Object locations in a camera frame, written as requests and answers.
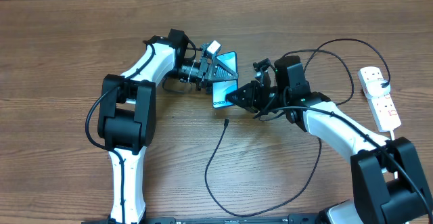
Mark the white charger plug adapter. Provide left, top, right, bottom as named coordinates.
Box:
left=365, top=80, right=391, bottom=99

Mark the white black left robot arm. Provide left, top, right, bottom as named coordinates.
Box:
left=85, top=29, right=238, bottom=223

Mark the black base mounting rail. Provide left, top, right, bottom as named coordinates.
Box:
left=81, top=212, right=322, bottom=224

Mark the white power strip cord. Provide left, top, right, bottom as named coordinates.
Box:
left=388, top=130, right=400, bottom=181

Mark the white power strip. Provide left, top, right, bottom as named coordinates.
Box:
left=357, top=66, right=401, bottom=132

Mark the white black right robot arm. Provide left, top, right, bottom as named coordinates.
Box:
left=226, top=55, right=432, bottom=223

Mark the blue Galaxy smartphone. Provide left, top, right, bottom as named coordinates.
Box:
left=212, top=51, right=240, bottom=110

